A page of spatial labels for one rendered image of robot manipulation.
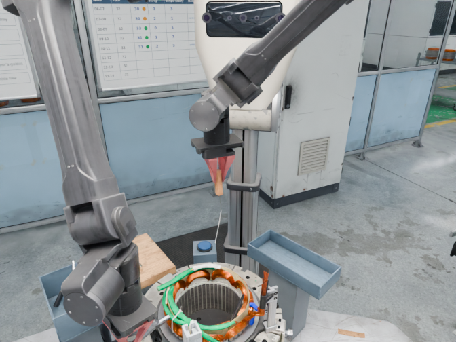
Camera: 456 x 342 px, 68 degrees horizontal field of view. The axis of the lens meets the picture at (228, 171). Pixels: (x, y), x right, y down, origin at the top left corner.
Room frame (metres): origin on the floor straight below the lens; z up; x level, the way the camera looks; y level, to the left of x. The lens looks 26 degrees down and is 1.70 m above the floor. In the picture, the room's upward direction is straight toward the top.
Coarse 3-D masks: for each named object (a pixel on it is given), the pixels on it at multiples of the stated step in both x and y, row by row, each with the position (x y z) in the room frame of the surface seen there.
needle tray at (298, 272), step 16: (256, 240) 0.84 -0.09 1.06; (272, 240) 0.87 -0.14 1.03; (288, 240) 0.83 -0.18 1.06; (256, 256) 0.78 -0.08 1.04; (272, 256) 0.80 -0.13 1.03; (288, 256) 0.80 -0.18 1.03; (304, 256) 0.79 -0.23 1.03; (320, 256) 0.76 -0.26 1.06; (272, 272) 0.76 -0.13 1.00; (288, 272) 0.71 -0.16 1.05; (304, 272) 0.73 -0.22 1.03; (320, 272) 0.73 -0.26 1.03; (336, 272) 0.69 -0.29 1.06; (288, 288) 0.72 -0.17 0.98; (304, 288) 0.67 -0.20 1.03; (320, 288) 0.64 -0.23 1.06; (288, 304) 0.71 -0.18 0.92; (304, 304) 0.74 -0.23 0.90; (288, 320) 0.71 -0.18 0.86; (304, 320) 0.75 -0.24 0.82
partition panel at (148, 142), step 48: (384, 0) 3.81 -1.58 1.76; (432, 0) 4.13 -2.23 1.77; (432, 48) 4.22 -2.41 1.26; (192, 96) 2.90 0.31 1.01; (384, 96) 3.94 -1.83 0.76; (0, 144) 2.26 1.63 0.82; (48, 144) 2.40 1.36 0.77; (144, 144) 2.71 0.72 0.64; (0, 192) 2.22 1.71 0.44; (48, 192) 2.35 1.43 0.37; (144, 192) 2.68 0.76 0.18
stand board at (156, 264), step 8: (136, 240) 0.83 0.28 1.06; (144, 240) 0.83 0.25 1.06; (152, 240) 0.83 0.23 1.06; (144, 248) 0.79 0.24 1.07; (152, 248) 0.79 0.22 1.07; (144, 256) 0.75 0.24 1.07; (152, 256) 0.75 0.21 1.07; (160, 256) 0.75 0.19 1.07; (144, 264) 0.72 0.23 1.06; (152, 264) 0.72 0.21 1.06; (160, 264) 0.72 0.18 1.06; (168, 264) 0.72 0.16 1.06; (144, 272) 0.69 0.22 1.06; (152, 272) 0.69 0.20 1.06; (160, 272) 0.69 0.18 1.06; (168, 272) 0.70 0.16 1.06; (144, 280) 0.66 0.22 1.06; (152, 280) 0.67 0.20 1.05
